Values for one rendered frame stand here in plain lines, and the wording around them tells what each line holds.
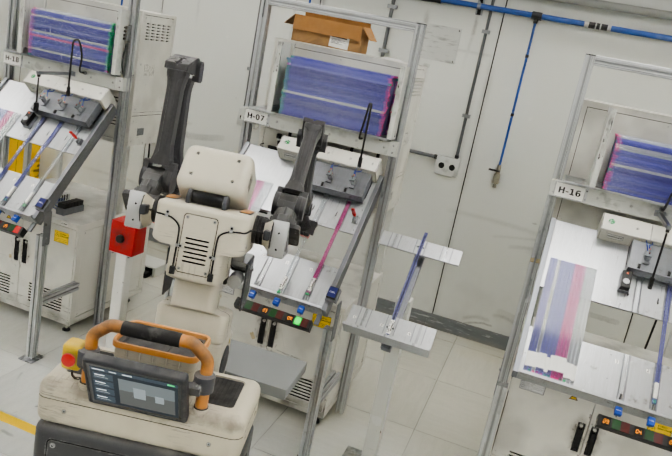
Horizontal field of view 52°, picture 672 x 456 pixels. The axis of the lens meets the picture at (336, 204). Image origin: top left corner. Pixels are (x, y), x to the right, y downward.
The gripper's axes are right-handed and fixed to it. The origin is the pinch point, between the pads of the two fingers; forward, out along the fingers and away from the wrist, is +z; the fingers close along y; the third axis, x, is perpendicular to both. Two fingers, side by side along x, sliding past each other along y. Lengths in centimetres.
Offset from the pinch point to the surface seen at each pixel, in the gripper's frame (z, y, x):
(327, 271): 1.0, -14.6, 12.7
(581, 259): 0, -111, -25
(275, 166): 3.1, 29.5, -32.0
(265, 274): 1.2, 9.8, 22.2
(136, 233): 10, 79, 18
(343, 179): -3.6, -5.8, -30.4
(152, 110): 29, 124, -63
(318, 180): -3.5, 4.7, -26.6
